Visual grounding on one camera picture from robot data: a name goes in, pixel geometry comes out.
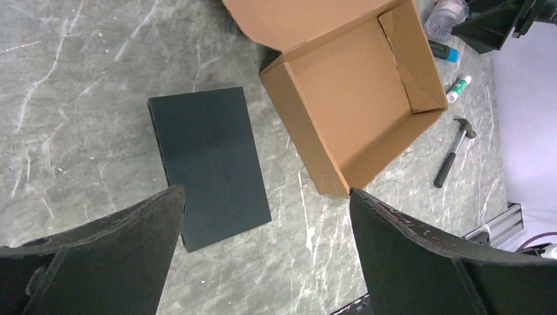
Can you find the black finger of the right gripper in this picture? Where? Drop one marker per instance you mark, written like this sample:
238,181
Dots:
489,23

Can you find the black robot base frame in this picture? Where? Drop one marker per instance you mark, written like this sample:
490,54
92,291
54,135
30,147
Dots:
360,306

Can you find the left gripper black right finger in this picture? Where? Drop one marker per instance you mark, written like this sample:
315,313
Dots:
411,267

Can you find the black rectangular block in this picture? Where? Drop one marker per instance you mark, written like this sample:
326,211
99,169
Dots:
207,146

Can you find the brown cardboard box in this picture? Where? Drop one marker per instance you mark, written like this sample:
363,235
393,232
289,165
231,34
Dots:
355,82

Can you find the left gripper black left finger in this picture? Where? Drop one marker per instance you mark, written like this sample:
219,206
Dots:
117,264

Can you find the black handled claw hammer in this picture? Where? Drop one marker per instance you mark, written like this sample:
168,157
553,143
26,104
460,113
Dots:
465,131

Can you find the white green glue stick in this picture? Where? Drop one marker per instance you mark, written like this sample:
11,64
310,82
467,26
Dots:
457,89

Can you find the black blue marker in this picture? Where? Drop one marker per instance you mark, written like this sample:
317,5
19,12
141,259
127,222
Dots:
444,52

